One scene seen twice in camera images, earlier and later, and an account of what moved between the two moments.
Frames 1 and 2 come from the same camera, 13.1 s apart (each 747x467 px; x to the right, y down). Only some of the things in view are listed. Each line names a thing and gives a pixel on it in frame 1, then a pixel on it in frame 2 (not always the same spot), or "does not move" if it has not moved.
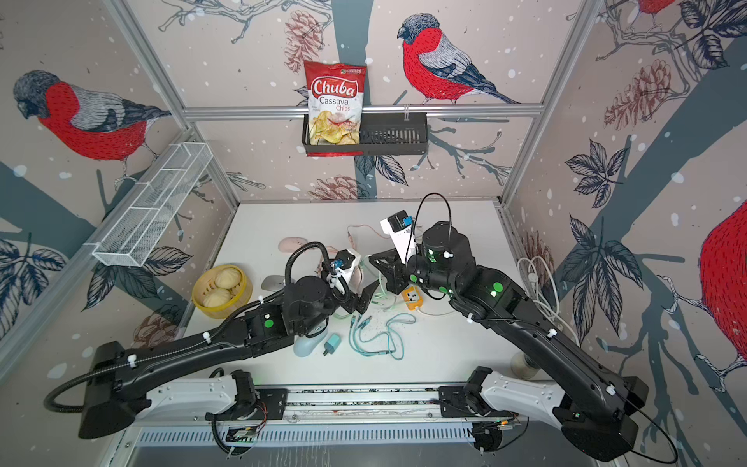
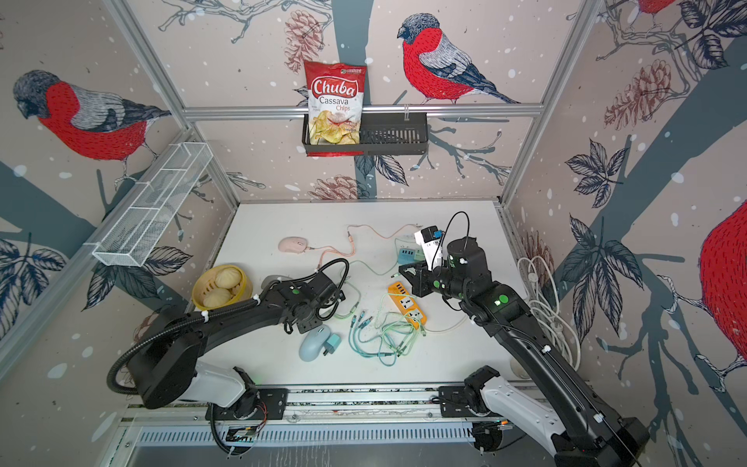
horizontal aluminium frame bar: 368,112 does not move
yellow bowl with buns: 222,290 does not move
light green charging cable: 373,302 to 402,333
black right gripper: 391,262 to 419,279
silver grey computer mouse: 273,283 does not move
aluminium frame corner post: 168,89 does not move
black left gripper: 352,302 to 312,325
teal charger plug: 332,343 does not move
